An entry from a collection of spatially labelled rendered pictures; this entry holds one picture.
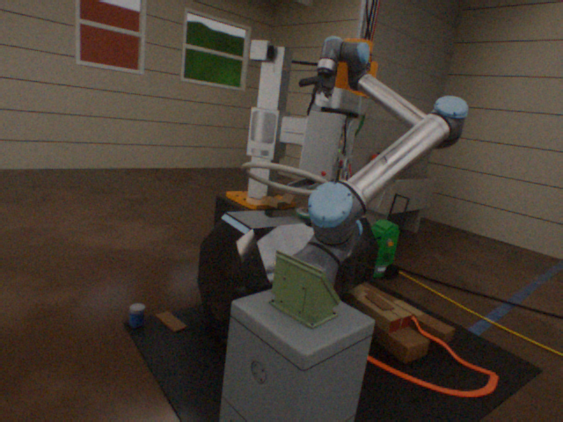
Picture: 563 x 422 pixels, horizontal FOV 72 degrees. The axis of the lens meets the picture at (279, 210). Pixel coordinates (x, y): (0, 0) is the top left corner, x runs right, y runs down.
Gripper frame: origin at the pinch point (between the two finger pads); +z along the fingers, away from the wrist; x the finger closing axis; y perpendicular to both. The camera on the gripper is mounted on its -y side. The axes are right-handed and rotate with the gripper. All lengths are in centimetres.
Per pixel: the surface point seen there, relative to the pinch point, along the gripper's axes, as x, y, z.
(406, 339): 80, 125, 101
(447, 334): 92, 165, 92
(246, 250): 58, -4, 69
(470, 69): 361, 317, -305
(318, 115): 57, 18, -22
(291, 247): 64, 24, 61
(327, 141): 58, 28, -9
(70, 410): 48, -69, 168
